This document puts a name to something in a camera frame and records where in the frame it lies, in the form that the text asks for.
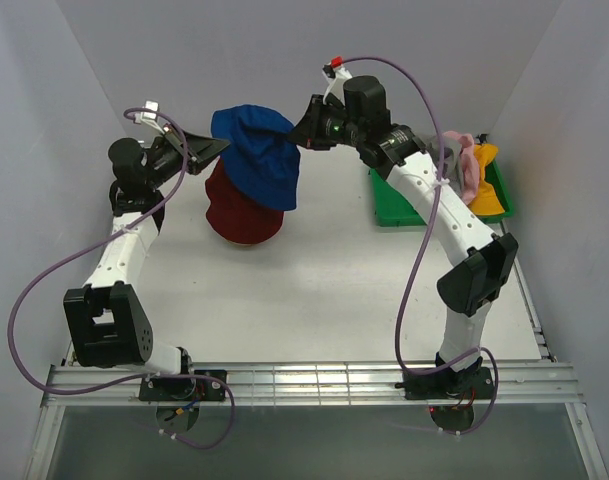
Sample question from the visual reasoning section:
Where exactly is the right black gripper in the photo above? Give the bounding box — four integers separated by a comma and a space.
284, 95, 363, 152

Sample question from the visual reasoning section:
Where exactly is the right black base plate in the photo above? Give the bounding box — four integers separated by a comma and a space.
394, 367, 495, 400

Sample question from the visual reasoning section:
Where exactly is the yellow bucket hat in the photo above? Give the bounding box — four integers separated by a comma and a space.
469, 143, 505, 217

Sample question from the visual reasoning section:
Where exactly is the blue bucket hat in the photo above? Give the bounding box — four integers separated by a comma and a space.
210, 104, 300, 212

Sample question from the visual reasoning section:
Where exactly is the gold wire hat stand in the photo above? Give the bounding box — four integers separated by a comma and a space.
226, 240, 264, 248

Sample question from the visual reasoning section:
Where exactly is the green plastic tray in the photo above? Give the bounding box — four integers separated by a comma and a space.
369, 161, 515, 227

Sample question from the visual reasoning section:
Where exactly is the dark red bucket hat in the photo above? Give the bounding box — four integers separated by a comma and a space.
205, 160, 284, 243

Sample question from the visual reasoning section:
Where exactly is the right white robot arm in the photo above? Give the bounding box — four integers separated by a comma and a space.
288, 75, 518, 399

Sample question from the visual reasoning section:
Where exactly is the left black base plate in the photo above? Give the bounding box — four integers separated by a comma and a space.
137, 370, 228, 402

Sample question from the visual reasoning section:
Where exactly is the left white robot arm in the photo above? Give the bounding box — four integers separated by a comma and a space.
63, 125, 230, 400

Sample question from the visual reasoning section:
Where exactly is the aluminium rail frame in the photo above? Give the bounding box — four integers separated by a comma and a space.
26, 134, 609, 480

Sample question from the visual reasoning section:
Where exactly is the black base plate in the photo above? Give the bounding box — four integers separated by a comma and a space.
137, 370, 228, 402
394, 367, 495, 400

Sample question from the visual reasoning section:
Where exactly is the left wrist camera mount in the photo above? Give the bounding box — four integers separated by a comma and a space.
133, 100, 165, 134

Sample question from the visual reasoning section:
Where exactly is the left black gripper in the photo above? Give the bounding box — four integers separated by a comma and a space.
145, 124, 231, 191

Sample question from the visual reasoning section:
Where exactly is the pink bucket hat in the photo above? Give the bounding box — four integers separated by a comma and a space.
444, 131, 480, 205

